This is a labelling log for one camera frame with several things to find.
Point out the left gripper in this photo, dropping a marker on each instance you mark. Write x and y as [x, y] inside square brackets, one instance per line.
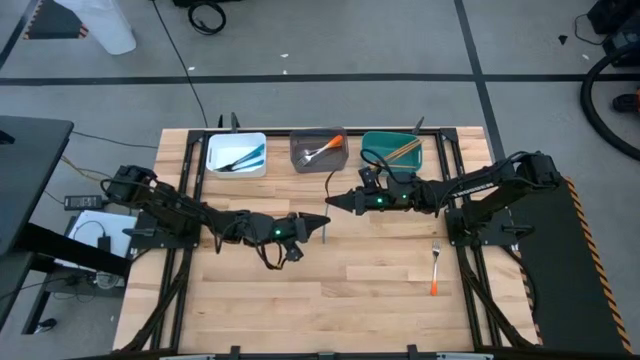
[282, 230]

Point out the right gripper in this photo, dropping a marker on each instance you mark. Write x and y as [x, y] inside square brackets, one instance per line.
[375, 201]

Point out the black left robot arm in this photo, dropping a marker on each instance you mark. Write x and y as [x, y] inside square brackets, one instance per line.
[170, 207]

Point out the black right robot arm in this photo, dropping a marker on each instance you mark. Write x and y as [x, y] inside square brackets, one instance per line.
[475, 187]

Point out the grey translucent plastic bin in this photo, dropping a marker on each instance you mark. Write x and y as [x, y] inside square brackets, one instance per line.
[330, 162]

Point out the teal plastic bin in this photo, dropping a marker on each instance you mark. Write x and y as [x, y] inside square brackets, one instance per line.
[390, 142]

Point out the black clamp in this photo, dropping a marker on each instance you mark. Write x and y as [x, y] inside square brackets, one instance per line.
[234, 120]
[419, 125]
[220, 121]

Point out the white plastic bin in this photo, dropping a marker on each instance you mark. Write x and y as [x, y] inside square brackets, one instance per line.
[225, 150]

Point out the small black adaptor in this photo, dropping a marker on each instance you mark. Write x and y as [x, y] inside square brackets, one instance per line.
[104, 243]

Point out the black power brick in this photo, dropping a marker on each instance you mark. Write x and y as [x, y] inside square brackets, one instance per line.
[82, 202]

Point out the large black hazard-striped mat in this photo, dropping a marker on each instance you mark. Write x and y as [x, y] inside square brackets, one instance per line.
[565, 300]

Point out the small black floor piece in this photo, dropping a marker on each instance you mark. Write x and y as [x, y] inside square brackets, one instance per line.
[563, 39]

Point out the white plastic object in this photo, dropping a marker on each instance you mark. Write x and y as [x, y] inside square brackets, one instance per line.
[110, 30]

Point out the dark grey desk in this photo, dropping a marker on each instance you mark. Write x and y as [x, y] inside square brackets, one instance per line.
[30, 175]

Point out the black object with orange mark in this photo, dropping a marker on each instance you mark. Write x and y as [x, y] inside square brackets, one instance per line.
[625, 103]

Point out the black equipment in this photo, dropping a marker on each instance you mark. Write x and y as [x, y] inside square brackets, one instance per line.
[622, 30]

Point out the small black hazard-striped mat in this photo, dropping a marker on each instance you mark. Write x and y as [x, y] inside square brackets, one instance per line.
[52, 22]

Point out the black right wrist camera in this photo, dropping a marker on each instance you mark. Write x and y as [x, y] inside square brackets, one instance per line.
[367, 176]

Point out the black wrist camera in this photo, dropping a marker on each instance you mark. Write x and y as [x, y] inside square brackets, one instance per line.
[367, 176]
[294, 254]

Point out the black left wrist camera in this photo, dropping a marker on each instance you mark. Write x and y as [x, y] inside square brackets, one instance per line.
[294, 254]

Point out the black metal table frame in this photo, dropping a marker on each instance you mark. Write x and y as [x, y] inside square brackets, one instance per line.
[356, 132]

